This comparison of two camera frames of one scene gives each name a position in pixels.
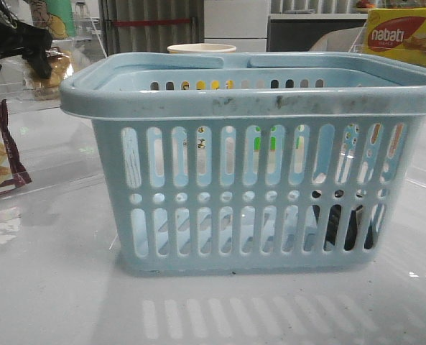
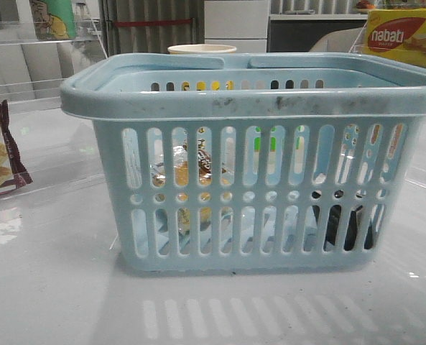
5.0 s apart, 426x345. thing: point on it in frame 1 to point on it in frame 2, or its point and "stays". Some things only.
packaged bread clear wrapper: (41, 88) to (181, 178)
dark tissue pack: (335, 218) stays
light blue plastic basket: (298, 163) stays
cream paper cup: (200, 48) stays
